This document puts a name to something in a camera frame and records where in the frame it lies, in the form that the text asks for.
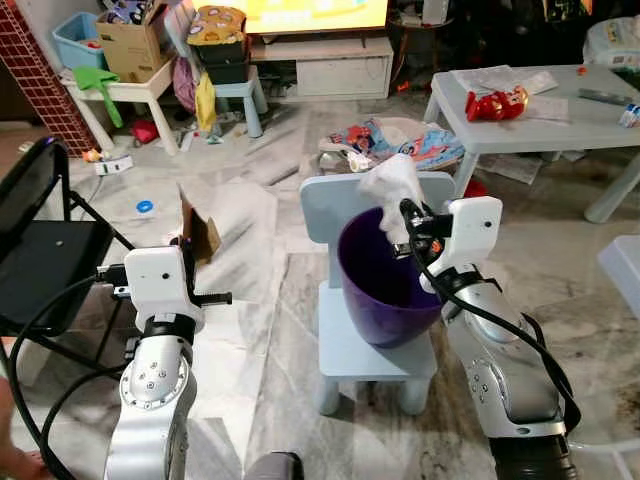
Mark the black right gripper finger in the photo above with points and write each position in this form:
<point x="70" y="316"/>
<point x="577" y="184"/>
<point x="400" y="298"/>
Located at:
<point x="408" y="215"/>

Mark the white tissue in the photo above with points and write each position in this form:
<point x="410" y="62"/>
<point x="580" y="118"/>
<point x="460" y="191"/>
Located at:
<point x="390" y="185"/>

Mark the brown cardboard piece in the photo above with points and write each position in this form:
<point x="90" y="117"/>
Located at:
<point x="203" y="230"/>

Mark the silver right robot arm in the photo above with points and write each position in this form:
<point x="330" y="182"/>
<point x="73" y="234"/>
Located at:
<point x="500" y="370"/>

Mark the purple plastic bin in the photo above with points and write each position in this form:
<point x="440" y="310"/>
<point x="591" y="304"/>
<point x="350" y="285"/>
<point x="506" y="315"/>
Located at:
<point x="375" y="290"/>

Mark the colourful cartoon mat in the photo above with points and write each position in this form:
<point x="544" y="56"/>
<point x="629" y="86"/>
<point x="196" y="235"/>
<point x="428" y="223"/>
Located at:
<point x="420" y="145"/>

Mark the red item under table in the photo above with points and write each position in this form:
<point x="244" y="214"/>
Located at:
<point x="475" y="188"/>

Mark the blue tape roll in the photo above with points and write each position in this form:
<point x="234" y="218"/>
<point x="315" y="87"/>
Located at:
<point x="145" y="207"/>

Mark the newspaper sheet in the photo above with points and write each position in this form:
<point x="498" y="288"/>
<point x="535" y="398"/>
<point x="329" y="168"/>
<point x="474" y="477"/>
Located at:
<point x="512" y="167"/>

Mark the light blue small chair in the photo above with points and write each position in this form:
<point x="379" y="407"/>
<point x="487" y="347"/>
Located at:
<point x="360" y="360"/>

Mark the white power strip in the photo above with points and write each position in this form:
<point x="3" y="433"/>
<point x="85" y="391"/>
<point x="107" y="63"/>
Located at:
<point x="114" y="165"/>

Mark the red toy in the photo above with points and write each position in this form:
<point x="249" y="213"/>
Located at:
<point x="495" y="105"/>

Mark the black folding chair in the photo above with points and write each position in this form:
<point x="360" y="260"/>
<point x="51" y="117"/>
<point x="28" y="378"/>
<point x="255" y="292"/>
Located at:
<point x="50" y="260"/>

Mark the small red floor item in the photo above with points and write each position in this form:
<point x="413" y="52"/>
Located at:
<point x="144" y="131"/>

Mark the small orange toy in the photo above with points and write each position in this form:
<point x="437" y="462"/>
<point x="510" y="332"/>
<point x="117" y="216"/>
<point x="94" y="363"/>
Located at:
<point x="94" y="155"/>

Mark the pale blue table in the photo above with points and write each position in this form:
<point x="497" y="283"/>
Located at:
<point x="622" y="275"/>

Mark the white television cabinet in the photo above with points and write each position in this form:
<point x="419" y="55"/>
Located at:
<point x="340" y="70"/>

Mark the white paper sheet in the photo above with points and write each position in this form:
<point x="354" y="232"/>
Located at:
<point x="500" y="78"/>

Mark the yellow hanging cloth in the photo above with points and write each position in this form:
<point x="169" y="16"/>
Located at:
<point x="205" y="100"/>

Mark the purple pink bag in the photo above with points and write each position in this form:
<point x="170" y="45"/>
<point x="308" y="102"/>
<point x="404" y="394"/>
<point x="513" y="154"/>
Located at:
<point x="184" y="85"/>

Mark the light blue stool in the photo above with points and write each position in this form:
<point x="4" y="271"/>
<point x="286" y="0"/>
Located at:
<point x="240" y="90"/>

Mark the small white table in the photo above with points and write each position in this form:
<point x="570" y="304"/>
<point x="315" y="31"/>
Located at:
<point x="130" y="90"/>

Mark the light grey low table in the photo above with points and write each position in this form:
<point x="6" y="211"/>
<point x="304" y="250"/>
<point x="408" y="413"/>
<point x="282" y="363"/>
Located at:
<point x="570" y="115"/>

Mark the black box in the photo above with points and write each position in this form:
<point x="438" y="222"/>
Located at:
<point x="225" y="62"/>

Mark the green toy shovel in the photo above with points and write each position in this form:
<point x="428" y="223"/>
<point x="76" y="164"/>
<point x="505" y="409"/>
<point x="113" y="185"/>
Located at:
<point x="95" y="80"/>

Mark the small drink carton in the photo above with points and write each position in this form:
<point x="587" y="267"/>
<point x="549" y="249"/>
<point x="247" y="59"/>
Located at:
<point x="629" y="116"/>

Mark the grey robot leg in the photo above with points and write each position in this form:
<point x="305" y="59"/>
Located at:
<point x="273" y="468"/>

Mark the television screen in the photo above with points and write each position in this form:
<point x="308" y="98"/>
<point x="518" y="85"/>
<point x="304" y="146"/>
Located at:
<point x="315" y="12"/>

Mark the brown cardboard box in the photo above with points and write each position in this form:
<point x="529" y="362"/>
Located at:
<point x="130" y="50"/>

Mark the grey remote control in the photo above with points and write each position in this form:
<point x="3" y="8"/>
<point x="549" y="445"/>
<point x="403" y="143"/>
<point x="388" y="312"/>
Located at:
<point x="608" y="97"/>

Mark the red grid panel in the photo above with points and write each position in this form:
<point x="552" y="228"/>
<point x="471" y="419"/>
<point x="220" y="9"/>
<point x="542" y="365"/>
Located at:
<point x="40" y="80"/>

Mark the yellow patterned cushion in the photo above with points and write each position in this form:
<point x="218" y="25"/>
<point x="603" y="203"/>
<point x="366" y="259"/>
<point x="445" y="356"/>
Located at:
<point x="217" y="25"/>

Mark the light blue plastic basket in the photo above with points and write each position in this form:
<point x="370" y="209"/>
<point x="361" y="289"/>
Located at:
<point x="75" y="45"/>

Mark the white green plastic bag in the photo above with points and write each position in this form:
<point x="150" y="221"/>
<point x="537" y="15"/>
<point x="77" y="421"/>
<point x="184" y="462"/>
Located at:
<point x="612" y="45"/>

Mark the person bare foot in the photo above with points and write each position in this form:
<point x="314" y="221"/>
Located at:
<point x="15" y="468"/>

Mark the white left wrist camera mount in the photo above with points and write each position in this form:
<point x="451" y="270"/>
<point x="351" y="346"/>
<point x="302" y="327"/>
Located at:
<point x="155" y="280"/>

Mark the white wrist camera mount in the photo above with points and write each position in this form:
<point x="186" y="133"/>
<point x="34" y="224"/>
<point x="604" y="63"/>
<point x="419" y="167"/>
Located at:
<point x="470" y="235"/>
<point x="155" y="280"/>

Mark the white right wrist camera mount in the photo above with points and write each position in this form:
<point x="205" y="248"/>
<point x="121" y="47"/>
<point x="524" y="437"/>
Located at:
<point x="470" y="235"/>

